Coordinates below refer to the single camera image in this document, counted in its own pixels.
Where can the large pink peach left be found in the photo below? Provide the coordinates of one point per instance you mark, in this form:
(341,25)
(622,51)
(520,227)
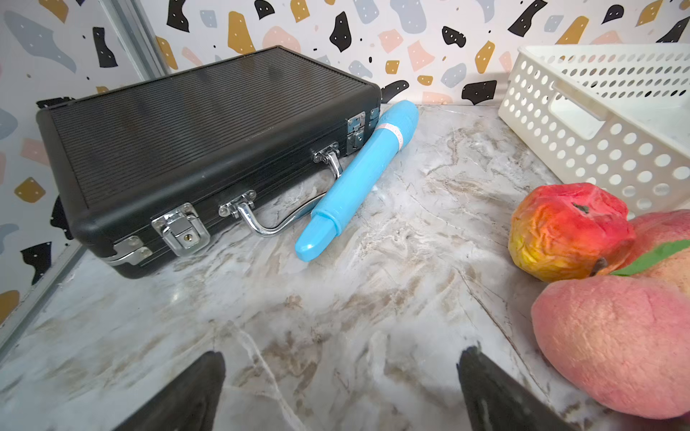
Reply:
(624,341)

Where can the black ribbed metal case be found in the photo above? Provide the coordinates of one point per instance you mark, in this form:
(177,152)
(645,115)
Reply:
(151,172)

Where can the white perforated plastic basket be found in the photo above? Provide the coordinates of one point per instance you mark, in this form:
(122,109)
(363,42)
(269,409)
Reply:
(616,116)

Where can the red wrinkled peach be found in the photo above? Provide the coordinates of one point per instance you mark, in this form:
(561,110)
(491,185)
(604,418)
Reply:
(570,231)

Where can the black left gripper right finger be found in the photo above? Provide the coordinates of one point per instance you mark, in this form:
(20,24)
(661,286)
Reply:
(496,401)

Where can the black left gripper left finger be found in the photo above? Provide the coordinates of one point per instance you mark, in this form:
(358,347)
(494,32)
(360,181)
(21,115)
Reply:
(189,402)

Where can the light blue plastic tube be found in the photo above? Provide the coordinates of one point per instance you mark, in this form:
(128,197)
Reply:
(334,211)

